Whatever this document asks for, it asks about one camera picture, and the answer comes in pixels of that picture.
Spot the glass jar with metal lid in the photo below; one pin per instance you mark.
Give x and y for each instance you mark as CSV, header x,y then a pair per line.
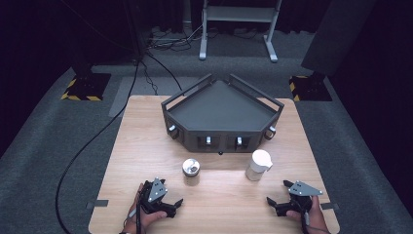
x,y
191,168

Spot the grey metal frame desk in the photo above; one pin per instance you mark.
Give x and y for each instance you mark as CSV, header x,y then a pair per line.
x,y
238,13

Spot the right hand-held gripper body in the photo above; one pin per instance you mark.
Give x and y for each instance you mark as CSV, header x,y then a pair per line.
x,y
302,190

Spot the person's right hand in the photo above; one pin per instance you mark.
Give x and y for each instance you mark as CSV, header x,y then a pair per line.
x,y
317,216

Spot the person's left hand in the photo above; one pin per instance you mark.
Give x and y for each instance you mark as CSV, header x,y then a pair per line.
x,y
134,217

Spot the black stand with striped base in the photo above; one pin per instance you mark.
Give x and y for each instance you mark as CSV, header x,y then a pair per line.
x,y
311,87
87,85

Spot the glass jar with white lid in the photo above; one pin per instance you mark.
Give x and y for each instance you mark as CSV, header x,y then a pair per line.
x,y
258,164

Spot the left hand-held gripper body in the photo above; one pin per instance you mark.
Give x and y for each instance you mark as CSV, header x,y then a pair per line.
x,y
157,191

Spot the grey tape strip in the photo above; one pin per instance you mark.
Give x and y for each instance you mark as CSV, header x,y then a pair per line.
x,y
97,203
330,206

